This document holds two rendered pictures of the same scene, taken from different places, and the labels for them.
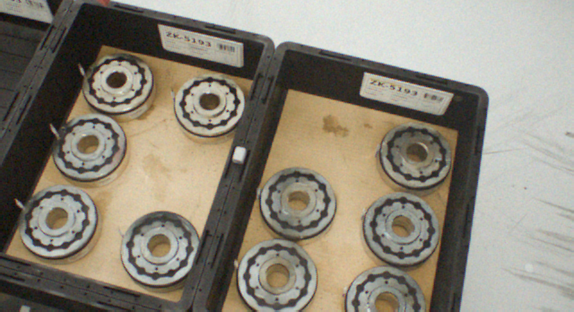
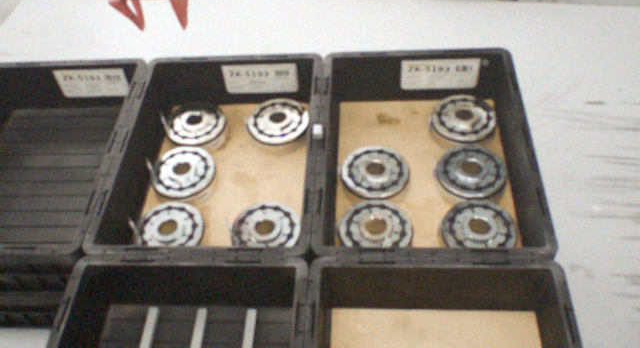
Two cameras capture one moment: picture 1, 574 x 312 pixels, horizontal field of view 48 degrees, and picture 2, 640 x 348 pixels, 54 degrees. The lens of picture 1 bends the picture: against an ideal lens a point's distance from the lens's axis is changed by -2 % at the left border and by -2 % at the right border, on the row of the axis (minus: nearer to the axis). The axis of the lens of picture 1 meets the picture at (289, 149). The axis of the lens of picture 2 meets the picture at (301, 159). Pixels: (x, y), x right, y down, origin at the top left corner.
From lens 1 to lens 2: 32 cm
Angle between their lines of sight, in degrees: 16
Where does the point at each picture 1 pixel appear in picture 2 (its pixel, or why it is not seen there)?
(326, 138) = (383, 128)
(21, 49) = (104, 123)
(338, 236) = (418, 194)
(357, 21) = not seen: hidden behind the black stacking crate
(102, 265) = not seen: hidden behind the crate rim
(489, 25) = (490, 43)
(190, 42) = (250, 77)
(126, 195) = (223, 205)
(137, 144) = (223, 167)
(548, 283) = (619, 217)
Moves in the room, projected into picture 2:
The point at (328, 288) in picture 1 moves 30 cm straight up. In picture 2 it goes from (423, 234) to (437, 74)
